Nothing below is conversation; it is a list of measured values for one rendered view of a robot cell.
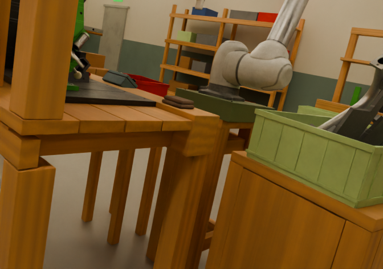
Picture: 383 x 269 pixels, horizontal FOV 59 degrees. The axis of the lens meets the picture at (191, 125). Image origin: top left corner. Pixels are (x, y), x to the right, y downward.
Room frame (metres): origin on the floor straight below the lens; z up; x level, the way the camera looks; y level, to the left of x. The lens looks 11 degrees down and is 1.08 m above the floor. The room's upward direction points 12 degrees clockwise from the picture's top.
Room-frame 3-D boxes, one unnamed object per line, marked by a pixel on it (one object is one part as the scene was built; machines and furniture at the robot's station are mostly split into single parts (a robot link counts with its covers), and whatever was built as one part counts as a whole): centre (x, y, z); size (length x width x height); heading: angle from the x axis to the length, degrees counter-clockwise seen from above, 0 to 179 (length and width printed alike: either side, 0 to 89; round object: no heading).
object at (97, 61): (7.81, 2.65, 0.37); 1.20 x 0.80 x 0.74; 149
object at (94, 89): (1.46, 0.70, 0.89); 1.10 x 0.42 x 0.02; 50
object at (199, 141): (1.67, 0.52, 0.82); 1.50 x 0.14 x 0.15; 50
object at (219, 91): (1.71, -0.10, 0.95); 0.22 x 0.18 x 0.06; 59
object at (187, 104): (1.26, 0.07, 0.91); 0.10 x 0.08 x 0.03; 51
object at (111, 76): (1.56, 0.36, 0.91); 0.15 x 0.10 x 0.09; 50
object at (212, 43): (7.36, -0.33, 1.10); 3.01 x 0.55 x 2.20; 51
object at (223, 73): (1.69, -0.13, 1.09); 0.18 x 0.16 x 0.22; 50
